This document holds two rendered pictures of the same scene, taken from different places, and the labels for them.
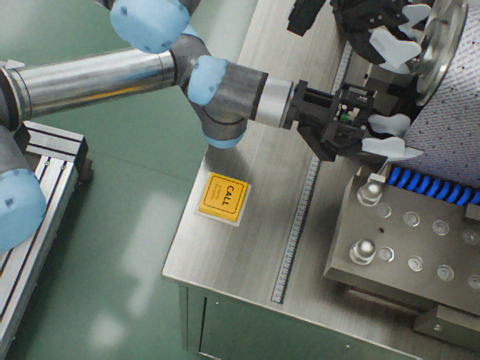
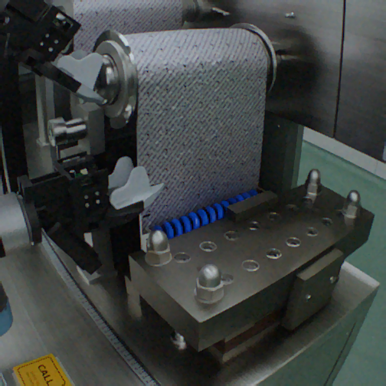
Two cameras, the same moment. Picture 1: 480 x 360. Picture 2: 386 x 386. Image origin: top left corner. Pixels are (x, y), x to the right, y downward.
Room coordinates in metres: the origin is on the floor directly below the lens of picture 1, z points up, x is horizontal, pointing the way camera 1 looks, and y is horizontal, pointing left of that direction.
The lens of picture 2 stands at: (0.07, 0.08, 1.38)
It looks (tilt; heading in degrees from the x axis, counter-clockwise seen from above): 29 degrees down; 315
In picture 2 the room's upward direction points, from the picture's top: 2 degrees clockwise
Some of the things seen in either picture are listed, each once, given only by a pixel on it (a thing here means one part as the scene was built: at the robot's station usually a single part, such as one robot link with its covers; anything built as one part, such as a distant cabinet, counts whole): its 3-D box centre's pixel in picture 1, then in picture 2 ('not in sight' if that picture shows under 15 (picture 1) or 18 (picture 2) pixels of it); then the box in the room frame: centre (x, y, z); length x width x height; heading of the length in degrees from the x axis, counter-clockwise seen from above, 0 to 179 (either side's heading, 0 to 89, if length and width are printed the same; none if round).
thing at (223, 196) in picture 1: (223, 196); (43, 381); (0.41, 0.02, 0.91); 0.07 x 0.07 x 0.02; 83
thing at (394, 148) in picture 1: (394, 146); (139, 185); (0.47, -0.22, 1.11); 0.09 x 0.03 x 0.06; 82
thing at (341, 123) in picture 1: (328, 114); (63, 200); (0.50, -0.11, 1.12); 0.12 x 0.08 x 0.09; 83
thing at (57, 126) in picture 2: not in sight; (57, 131); (0.59, -0.15, 1.18); 0.04 x 0.02 x 0.04; 173
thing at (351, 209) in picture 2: not in sight; (353, 201); (0.28, -0.52, 1.05); 0.04 x 0.04 x 0.04
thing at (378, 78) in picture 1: (375, 96); (85, 199); (0.58, -0.19, 1.05); 0.06 x 0.05 x 0.31; 83
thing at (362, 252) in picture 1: (365, 249); (209, 280); (0.32, -0.20, 1.05); 0.04 x 0.04 x 0.04
